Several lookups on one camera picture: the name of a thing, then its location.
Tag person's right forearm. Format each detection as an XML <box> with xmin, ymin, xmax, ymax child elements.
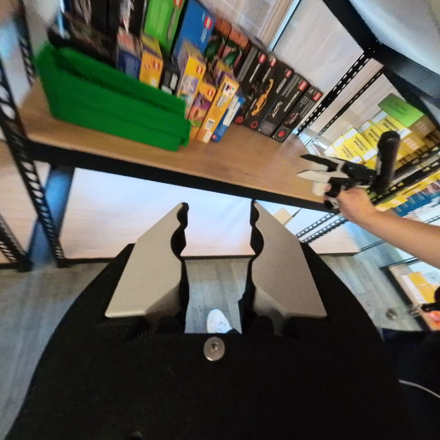
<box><xmin>345</xmin><ymin>203</ymin><xmax>440</xmax><ymax>269</ymax></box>

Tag wooden shelf board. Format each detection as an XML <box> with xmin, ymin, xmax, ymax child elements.
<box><xmin>17</xmin><ymin>82</ymin><xmax>344</xmax><ymax>211</ymax></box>

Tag person's dark trousers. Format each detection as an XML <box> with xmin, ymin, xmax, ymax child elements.
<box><xmin>382</xmin><ymin>327</ymin><xmax>440</xmax><ymax>440</ymax></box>

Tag row of toy boxes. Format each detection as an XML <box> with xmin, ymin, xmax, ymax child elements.
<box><xmin>115</xmin><ymin>0</ymin><xmax>324</xmax><ymax>143</ymax></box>

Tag large black toy box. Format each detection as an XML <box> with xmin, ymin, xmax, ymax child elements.
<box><xmin>48</xmin><ymin>0</ymin><xmax>145</xmax><ymax>69</ymax></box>

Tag green plastic bin stack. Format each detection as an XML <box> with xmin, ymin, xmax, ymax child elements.
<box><xmin>34</xmin><ymin>43</ymin><xmax>192</xmax><ymax>152</ymax></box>

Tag person's white shoe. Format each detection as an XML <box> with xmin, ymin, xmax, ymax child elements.
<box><xmin>206</xmin><ymin>309</ymin><xmax>231</xmax><ymax>334</ymax></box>

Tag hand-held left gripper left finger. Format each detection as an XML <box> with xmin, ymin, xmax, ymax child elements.
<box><xmin>104</xmin><ymin>202</ymin><xmax>190</xmax><ymax>328</ymax></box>

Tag person's right hand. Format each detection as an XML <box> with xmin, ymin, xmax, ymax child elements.
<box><xmin>338</xmin><ymin>188</ymin><xmax>376</xmax><ymax>223</ymax></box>

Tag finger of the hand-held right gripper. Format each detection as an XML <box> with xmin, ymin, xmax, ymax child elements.
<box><xmin>297</xmin><ymin>168</ymin><xmax>336</xmax><ymax>183</ymax></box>
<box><xmin>300</xmin><ymin>154</ymin><xmax>340</xmax><ymax>172</ymax></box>

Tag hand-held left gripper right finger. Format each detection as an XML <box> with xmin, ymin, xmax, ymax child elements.
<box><xmin>240</xmin><ymin>200</ymin><xmax>328</xmax><ymax>335</ymax></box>

